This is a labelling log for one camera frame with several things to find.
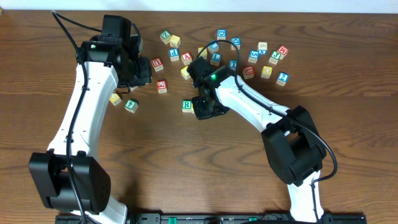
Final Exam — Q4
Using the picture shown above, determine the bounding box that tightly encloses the green R letter block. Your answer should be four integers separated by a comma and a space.
182, 100, 192, 113

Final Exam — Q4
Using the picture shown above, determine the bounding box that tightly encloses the blue T letter block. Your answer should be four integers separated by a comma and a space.
229, 60, 237, 70

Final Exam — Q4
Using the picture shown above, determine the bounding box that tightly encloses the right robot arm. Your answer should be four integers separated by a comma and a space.
187, 65, 326, 223

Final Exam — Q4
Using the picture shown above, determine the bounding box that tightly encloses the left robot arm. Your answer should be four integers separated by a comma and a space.
29, 36, 152, 223

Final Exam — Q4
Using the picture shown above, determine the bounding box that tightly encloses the red U block left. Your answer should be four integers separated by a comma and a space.
150, 57, 164, 72

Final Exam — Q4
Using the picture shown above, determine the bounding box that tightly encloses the red u block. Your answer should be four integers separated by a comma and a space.
243, 66, 255, 79
150, 57, 164, 72

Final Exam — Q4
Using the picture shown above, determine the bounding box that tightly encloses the green 4 number block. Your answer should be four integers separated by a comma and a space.
124, 100, 138, 113

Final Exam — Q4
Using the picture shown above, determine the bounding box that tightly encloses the yellow G letter block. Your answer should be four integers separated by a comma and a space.
109, 93, 122, 106

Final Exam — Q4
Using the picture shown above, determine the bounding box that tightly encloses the yellow C letter block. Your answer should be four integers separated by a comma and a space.
181, 66, 190, 80

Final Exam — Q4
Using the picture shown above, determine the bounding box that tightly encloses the blue P letter block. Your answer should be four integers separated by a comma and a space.
169, 48, 180, 62

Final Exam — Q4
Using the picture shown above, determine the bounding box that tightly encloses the red A letter block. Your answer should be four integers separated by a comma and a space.
181, 52, 193, 66

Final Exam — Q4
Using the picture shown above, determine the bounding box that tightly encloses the green Z letter block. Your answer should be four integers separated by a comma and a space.
160, 30, 172, 45

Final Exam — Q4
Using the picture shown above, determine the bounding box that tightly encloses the blue L block lower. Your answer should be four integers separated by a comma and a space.
210, 52, 221, 66

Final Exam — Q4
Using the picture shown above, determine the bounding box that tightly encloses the blue l block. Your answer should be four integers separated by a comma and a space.
210, 52, 221, 66
207, 40, 219, 54

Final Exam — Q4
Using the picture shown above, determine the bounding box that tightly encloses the yellow block beside Z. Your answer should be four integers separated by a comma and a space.
169, 35, 181, 48

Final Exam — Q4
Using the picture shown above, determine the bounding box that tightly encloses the yellow S letter block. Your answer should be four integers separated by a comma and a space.
198, 47, 208, 59

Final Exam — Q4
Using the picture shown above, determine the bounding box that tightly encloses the red U block right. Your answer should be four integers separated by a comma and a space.
243, 66, 255, 79

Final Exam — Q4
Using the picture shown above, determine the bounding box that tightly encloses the blue L block upper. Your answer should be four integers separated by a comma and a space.
207, 40, 219, 54

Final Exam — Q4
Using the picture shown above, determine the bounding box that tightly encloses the blue 5 number block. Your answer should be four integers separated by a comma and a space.
248, 50, 259, 63

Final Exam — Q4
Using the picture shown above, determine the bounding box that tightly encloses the blue D block right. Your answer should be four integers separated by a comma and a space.
231, 37, 241, 50

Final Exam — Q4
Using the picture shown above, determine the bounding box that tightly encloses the blue d block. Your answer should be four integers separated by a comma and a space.
216, 29, 227, 40
231, 37, 241, 50

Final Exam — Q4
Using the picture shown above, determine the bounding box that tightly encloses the blue D block top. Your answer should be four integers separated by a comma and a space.
216, 29, 227, 40

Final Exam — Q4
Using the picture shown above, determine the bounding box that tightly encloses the blue X letter block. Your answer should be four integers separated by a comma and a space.
257, 42, 268, 55

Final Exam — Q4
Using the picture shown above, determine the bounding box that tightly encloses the blue 2 number block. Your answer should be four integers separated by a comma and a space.
276, 72, 289, 86

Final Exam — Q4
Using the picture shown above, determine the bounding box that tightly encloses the green J letter block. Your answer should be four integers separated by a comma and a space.
269, 51, 282, 65

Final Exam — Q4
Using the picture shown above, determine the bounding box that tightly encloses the red M letter block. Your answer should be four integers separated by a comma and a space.
277, 45, 289, 60

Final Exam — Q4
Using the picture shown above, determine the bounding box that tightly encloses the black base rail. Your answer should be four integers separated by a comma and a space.
55, 212, 368, 224

